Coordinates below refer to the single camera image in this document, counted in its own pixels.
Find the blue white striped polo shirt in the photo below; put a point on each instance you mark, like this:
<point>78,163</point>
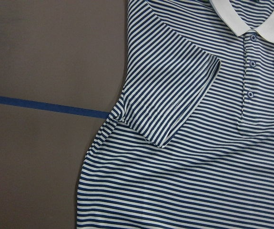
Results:
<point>190,142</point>

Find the crossing blue tape line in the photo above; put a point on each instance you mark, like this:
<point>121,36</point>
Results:
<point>53,107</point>

